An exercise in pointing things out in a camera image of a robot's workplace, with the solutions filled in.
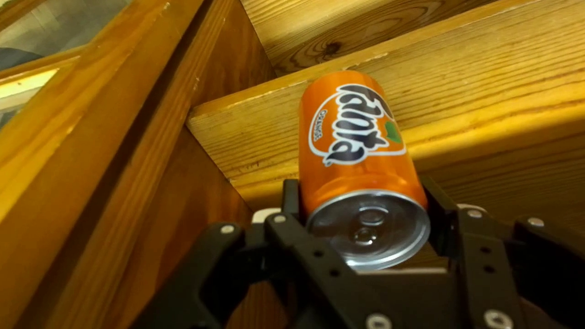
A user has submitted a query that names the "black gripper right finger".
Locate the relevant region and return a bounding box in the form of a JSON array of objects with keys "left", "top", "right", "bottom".
[{"left": 419, "top": 176, "right": 585, "bottom": 329}]

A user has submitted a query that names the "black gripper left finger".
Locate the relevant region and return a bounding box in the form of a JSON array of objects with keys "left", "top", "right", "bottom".
[{"left": 130, "top": 177, "right": 382, "bottom": 329}]

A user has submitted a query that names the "orange Fanta soda can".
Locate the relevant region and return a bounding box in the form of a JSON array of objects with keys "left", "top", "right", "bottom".
[{"left": 298, "top": 68, "right": 434, "bottom": 274}]

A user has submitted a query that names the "wooden bookshelf cabinet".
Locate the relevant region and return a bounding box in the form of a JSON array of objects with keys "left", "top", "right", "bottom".
[{"left": 0, "top": 0, "right": 585, "bottom": 329}]

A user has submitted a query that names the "wide glass cabinet door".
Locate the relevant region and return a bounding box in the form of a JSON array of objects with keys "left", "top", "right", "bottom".
[{"left": 0, "top": 0, "right": 207, "bottom": 225}]

